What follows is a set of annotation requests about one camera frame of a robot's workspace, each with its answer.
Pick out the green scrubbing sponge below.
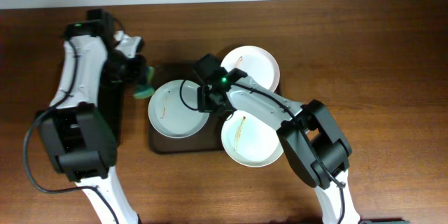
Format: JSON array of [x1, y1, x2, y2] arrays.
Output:
[[134, 66, 155, 99]]

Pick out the white plate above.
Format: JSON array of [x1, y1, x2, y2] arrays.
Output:
[[220, 111, 284, 167], [220, 45, 280, 91], [148, 80, 209, 139]]

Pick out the white plate top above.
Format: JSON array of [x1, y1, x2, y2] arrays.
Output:
[[220, 45, 280, 91]]

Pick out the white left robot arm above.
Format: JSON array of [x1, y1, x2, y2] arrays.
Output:
[[34, 20, 148, 223]]

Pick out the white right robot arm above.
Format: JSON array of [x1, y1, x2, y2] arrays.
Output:
[[194, 67, 361, 223]]

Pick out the black plastic tray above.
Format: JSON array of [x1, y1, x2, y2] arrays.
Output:
[[98, 75, 124, 146]]

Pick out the brown serving tray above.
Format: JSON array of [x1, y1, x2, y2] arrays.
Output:
[[148, 62, 231, 154]]

